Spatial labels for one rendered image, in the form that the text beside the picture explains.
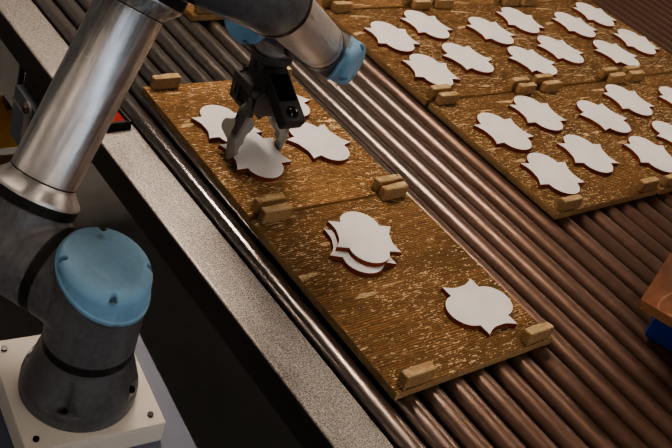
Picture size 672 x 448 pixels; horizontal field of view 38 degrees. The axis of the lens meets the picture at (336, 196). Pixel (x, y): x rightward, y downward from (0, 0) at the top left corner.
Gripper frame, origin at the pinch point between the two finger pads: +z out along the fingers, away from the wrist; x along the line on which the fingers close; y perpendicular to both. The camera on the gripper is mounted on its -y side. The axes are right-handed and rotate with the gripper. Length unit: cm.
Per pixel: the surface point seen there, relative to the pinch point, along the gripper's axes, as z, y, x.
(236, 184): 1.5, -5.9, 7.3
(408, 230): 2.6, -25.1, -17.8
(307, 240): 2.3, -22.6, 2.9
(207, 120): -0.2, 12.1, 3.5
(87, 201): 90, 108, -26
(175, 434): 10, -47, 39
